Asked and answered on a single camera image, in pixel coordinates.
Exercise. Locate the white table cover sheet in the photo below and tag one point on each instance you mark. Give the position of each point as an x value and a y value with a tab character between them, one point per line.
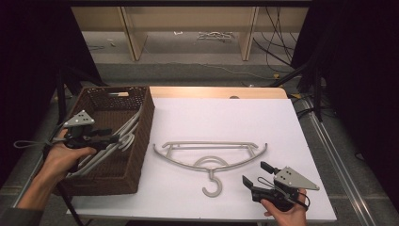
219	119

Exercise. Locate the brown woven basket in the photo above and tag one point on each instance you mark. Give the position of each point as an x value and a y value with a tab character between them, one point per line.
138	169

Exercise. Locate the person's left hand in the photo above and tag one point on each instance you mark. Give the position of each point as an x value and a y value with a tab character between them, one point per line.
59	160

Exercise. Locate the black curtain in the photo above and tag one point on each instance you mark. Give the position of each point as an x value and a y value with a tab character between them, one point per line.
360	78
31	47

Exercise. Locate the black stand legs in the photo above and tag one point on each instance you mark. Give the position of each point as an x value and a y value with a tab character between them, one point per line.
61	94
315	94

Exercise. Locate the person's right hand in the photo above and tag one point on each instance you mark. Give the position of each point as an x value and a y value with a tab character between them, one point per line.
291	216

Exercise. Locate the beige wooden shelf unit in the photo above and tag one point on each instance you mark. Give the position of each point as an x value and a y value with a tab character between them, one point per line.
131	34

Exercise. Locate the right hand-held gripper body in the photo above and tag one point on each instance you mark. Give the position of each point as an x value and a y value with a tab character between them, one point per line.
293	179

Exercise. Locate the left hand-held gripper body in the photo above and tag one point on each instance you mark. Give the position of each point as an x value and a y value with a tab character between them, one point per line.
80	119

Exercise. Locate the metal floor rail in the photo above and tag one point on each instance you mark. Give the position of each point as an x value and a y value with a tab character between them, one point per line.
338	157

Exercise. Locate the small white floor item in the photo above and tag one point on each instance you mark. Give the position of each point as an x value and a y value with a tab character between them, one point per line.
178	32

